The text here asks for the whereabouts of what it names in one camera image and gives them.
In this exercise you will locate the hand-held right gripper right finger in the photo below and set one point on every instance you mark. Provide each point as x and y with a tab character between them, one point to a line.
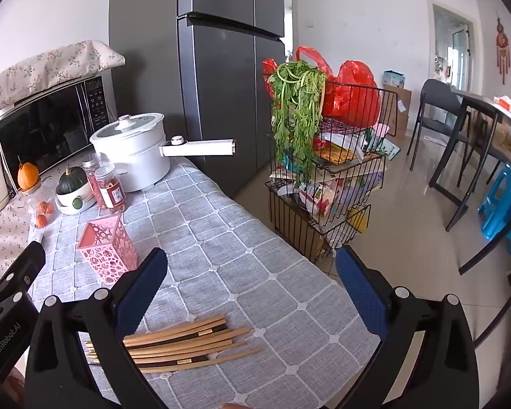
362	296

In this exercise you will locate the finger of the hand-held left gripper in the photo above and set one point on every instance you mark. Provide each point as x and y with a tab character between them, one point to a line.
25	266

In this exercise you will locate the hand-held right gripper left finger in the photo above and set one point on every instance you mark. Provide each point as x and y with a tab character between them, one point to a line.
140	292

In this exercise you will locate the pink perforated utensil holder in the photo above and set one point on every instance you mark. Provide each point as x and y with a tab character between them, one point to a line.
104	253

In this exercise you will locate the set of bamboo chopsticks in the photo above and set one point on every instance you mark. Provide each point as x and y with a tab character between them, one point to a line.
174	351

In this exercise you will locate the floral tablecloth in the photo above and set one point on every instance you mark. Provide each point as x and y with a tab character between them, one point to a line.
4	243

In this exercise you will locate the orange tangerine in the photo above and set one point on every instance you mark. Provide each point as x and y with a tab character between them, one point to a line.
41	220
47	208

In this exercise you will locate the clear glass jar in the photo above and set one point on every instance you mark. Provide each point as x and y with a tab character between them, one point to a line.
40	196

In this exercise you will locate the white bowl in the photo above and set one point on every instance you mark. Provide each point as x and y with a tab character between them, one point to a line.
68	208

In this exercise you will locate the yellow packet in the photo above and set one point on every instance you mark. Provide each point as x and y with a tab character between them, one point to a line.
358	220

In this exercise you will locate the orange pumpkin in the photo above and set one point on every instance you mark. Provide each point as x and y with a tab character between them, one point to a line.
28	177

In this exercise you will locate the dark green squash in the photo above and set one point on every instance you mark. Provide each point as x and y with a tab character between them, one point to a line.
71	181

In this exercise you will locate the grey checked tablecloth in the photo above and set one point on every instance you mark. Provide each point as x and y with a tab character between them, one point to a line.
238	264

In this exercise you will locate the red-labelled jar of chilies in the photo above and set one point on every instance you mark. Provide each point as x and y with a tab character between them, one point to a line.
110	191

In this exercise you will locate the plastic jar of red chilies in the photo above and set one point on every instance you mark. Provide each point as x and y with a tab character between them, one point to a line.
90	170

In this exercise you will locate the black microwave oven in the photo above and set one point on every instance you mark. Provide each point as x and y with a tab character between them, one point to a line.
47	130

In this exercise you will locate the white electric cooking pot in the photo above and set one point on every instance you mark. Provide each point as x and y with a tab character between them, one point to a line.
132	153

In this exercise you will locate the pile of food packets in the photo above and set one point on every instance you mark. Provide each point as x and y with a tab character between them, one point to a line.
336	153

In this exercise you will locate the blue plastic stool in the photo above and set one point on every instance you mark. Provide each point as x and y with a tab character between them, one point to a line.
500	204

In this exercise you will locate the brown cardboard box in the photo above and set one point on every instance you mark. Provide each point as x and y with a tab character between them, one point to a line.
402	110

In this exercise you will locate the bunch of green herbs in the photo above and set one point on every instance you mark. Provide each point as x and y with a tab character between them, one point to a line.
298	110

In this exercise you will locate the floral cloth cover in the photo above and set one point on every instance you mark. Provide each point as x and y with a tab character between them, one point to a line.
47	70

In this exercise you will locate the large red plastic bag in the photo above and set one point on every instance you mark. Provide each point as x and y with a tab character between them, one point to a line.
353	89

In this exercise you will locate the black chair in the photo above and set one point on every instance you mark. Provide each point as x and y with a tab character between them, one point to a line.
438	102

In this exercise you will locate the dark grey refrigerator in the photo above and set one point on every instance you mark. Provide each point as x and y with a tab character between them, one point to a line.
221	93

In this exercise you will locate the blue printed box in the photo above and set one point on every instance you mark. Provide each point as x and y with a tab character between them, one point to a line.
394	79

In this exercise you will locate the dark dining table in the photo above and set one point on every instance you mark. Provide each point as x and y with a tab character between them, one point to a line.
494	110

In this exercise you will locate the small red plastic bag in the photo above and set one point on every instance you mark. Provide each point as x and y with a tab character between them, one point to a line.
270	74

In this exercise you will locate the orange tissue box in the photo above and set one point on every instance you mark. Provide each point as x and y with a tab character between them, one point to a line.
503	101

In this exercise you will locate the white glazed door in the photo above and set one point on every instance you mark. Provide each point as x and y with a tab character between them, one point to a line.
455	38

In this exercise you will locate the red hanging wall ornament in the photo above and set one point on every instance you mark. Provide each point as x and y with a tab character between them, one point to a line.
502	42

